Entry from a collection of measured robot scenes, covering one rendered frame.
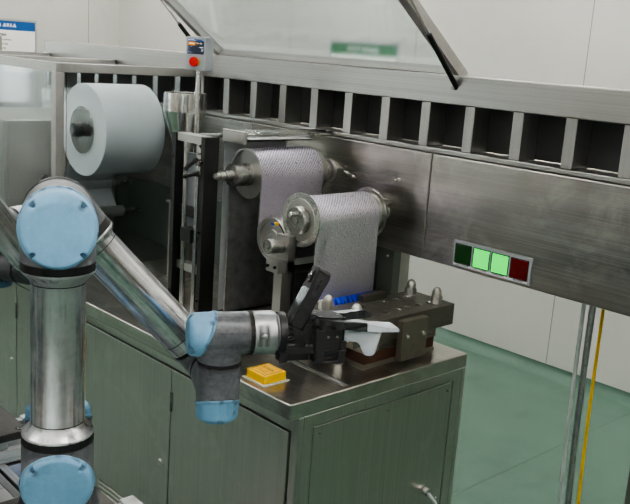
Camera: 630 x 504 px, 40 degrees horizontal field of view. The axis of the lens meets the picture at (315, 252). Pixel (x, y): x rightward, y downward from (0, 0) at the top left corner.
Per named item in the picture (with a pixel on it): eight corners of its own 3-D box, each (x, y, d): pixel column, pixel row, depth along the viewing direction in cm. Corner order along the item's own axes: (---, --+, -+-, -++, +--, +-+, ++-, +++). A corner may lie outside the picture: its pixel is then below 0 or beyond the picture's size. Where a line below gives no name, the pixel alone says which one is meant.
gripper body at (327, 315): (335, 354, 159) (270, 356, 155) (337, 307, 158) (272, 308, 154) (348, 363, 151) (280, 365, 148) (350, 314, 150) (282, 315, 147)
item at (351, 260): (310, 307, 235) (315, 240, 231) (371, 295, 251) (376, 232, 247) (312, 308, 235) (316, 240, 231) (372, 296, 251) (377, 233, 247)
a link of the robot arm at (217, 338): (183, 351, 152) (185, 304, 150) (245, 350, 155) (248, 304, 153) (189, 368, 144) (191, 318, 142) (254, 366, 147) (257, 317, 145)
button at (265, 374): (245, 377, 215) (246, 367, 215) (267, 371, 220) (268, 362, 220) (264, 386, 210) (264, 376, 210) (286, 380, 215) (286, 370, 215)
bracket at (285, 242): (260, 342, 242) (266, 234, 235) (277, 338, 246) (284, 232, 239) (271, 347, 238) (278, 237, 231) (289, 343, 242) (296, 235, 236)
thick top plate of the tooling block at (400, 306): (309, 331, 231) (311, 309, 230) (409, 309, 258) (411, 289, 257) (352, 349, 220) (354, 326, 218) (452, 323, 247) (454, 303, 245)
